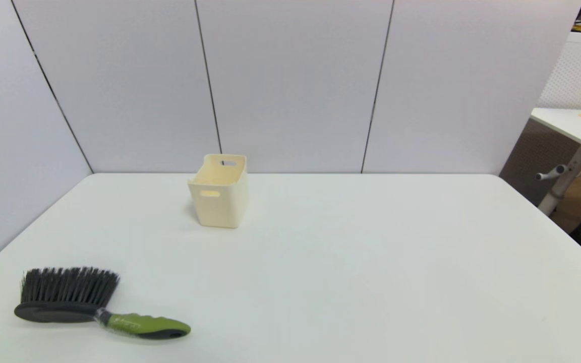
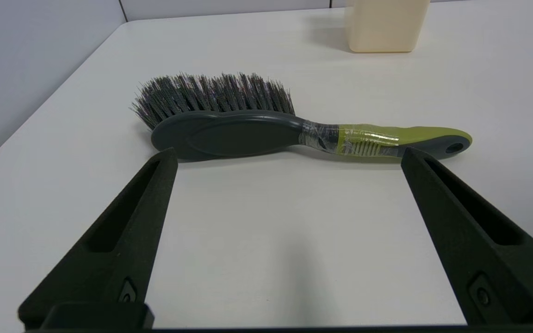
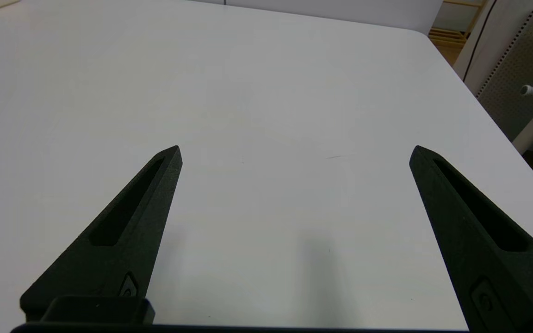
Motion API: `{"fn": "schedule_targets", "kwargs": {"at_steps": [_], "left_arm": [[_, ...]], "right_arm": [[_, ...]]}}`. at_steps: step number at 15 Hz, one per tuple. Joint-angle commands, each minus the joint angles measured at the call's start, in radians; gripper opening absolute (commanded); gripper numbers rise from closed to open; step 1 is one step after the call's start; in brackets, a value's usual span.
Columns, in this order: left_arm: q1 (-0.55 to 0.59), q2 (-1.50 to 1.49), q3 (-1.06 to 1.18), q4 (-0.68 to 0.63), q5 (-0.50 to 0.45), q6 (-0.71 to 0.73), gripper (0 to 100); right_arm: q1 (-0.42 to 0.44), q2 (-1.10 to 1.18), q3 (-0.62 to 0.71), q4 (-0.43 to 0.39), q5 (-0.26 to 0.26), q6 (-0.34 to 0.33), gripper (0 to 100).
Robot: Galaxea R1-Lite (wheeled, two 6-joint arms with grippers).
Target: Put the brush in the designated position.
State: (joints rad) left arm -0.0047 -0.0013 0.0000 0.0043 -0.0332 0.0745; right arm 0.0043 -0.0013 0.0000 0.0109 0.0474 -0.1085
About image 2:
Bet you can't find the cream plastic storage bin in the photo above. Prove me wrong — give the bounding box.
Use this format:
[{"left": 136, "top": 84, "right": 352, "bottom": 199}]
[{"left": 344, "top": 0, "right": 430, "bottom": 53}]

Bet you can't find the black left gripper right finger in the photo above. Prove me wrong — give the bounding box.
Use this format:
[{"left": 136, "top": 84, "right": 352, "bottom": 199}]
[{"left": 401, "top": 147, "right": 533, "bottom": 324}]

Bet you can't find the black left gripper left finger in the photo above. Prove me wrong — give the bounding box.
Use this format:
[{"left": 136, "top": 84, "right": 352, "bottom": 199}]
[{"left": 18, "top": 147, "right": 178, "bottom": 325}]

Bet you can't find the grey brush with green handle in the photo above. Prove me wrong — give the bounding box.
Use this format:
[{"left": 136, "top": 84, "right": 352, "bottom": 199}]
[{"left": 131, "top": 72, "right": 473, "bottom": 162}]

